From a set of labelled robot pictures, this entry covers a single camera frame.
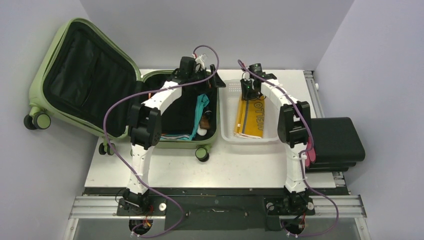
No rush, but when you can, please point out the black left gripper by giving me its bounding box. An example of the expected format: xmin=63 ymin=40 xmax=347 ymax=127
xmin=188 ymin=65 xmax=225 ymax=94

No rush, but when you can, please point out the white perforated plastic basket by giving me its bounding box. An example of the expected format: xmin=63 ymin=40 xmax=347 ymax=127
xmin=218 ymin=79 xmax=279 ymax=144

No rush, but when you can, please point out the yellow hello towel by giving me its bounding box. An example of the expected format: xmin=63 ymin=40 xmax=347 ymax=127
xmin=233 ymin=96 xmax=265 ymax=139

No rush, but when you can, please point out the black garment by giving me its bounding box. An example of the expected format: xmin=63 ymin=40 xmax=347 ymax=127
xmin=161 ymin=90 xmax=199 ymax=135

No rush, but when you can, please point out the green hard-shell suitcase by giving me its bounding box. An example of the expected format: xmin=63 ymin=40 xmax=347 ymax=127
xmin=23 ymin=18 xmax=218 ymax=156

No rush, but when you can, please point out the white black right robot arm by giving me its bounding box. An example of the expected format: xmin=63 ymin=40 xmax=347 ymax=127
xmin=237 ymin=59 xmax=312 ymax=214

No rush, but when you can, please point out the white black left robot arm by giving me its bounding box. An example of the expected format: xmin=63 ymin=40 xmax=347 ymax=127
xmin=123 ymin=56 xmax=225 ymax=215

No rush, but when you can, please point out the teal garment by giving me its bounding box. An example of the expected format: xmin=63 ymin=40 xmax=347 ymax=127
xmin=161 ymin=94 xmax=210 ymax=141

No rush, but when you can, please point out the white brown cosmetic palette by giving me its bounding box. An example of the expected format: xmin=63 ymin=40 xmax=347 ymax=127
xmin=196 ymin=114 xmax=211 ymax=136

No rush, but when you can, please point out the black and pink storage organizer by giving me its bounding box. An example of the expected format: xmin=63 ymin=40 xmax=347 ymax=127
xmin=305 ymin=117 xmax=366 ymax=173

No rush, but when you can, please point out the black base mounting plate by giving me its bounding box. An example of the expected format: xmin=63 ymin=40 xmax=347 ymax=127
xmin=71 ymin=188 xmax=348 ymax=236

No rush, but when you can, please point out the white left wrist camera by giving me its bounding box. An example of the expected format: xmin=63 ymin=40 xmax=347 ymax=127
xmin=195 ymin=54 xmax=208 ymax=69

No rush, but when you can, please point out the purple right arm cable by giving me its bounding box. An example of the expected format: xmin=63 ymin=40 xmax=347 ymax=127
xmin=237 ymin=59 xmax=340 ymax=239

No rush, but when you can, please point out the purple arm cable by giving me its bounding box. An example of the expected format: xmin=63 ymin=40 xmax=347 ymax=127
xmin=237 ymin=59 xmax=340 ymax=239
xmin=103 ymin=44 xmax=220 ymax=239

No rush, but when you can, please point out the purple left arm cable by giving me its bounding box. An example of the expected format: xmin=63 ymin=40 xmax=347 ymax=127
xmin=103 ymin=44 xmax=220 ymax=239

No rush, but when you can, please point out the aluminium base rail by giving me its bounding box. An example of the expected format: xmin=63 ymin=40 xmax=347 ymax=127
xmin=69 ymin=195 xmax=366 ymax=220

